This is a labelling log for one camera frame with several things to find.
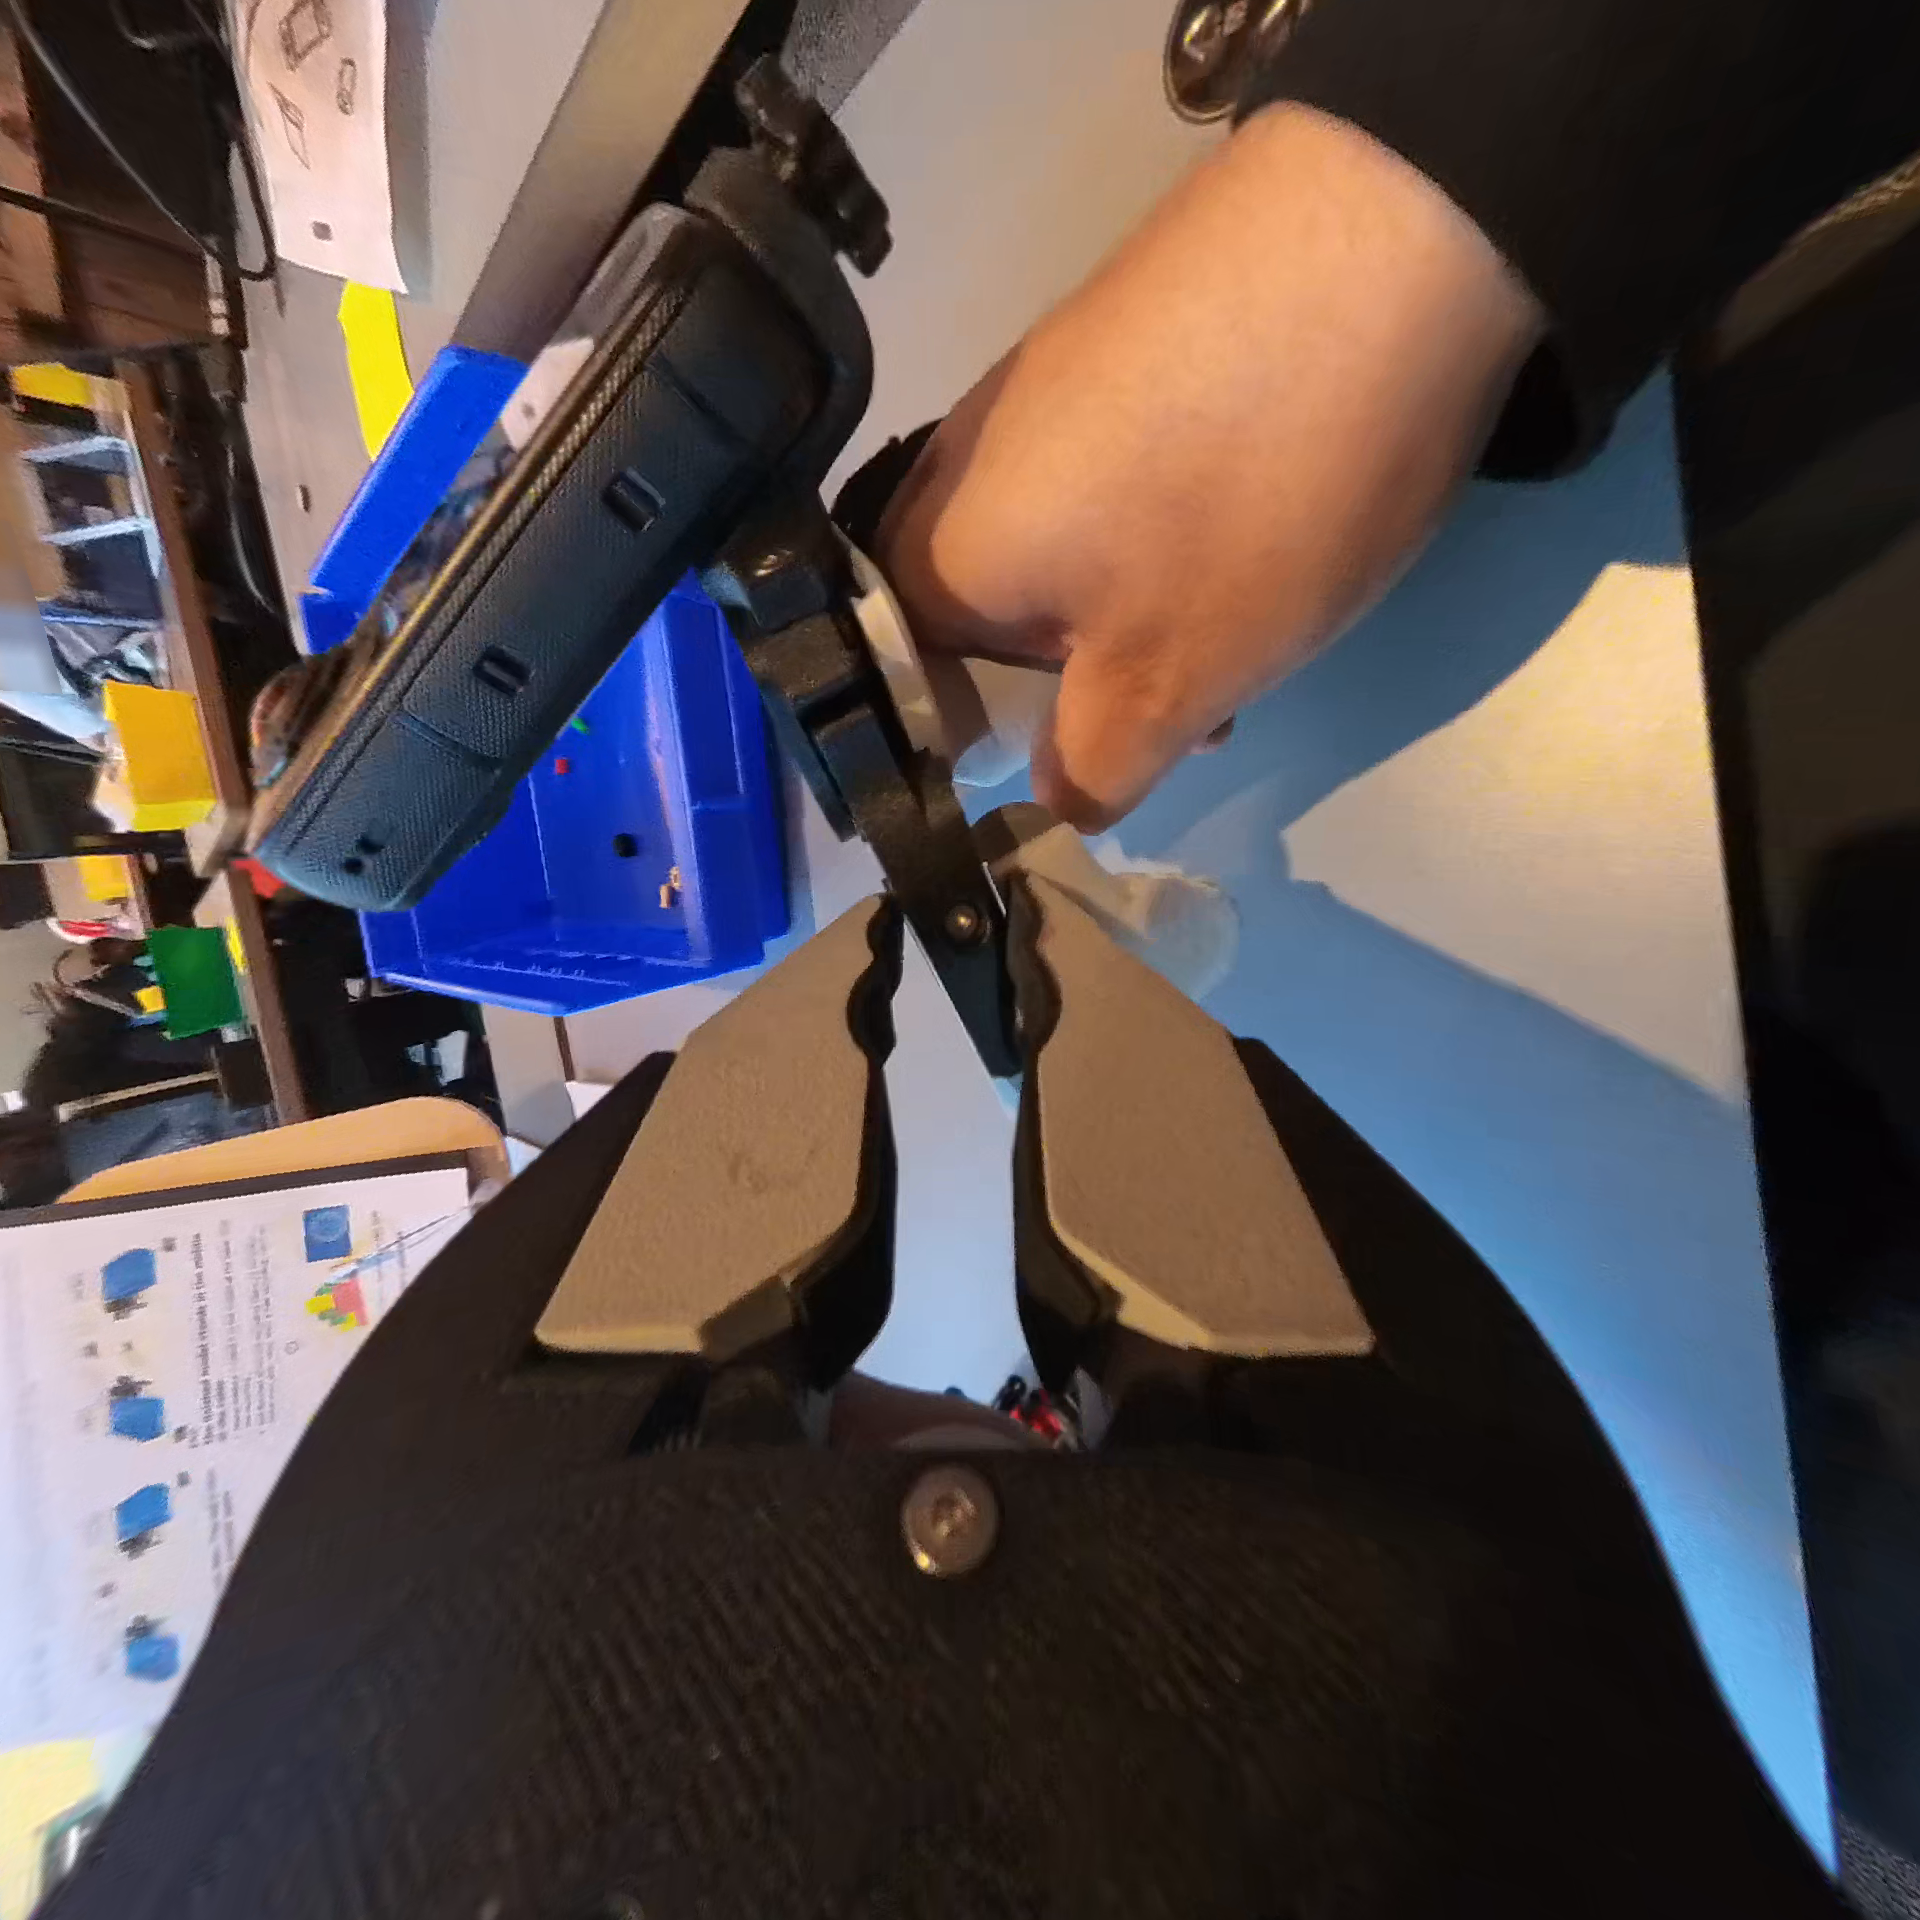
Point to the grey table with beige edge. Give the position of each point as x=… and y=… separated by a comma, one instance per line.
x=302, y=450

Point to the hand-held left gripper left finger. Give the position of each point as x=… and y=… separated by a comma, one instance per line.
x=721, y=1187

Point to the wooden stand with instruction sheet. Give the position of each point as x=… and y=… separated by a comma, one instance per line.
x=149, y=1426

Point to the grey desk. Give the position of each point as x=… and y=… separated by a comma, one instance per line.
x=1500, y=1050

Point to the white printed paper sheet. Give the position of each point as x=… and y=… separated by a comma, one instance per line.
x=314, y=149

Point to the blue storage bin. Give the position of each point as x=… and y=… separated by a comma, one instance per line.
x=721, y=781

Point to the yellow paper note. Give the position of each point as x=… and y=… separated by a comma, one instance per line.
x=372, y=359

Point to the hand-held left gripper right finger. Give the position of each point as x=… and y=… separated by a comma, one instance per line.
x=1186, y=1187

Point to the toy brick car model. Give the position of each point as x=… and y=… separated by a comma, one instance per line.
x=1036, y=1410

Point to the person's right forearm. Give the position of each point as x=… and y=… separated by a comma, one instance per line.
x=1650, y=149

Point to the person's right hand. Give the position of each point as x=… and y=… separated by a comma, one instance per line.
x=1232, y=450

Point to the yellow storage bin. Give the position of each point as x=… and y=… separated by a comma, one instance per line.
x=159, y=749

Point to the green storage bin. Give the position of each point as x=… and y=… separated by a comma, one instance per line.
x=195, y=981

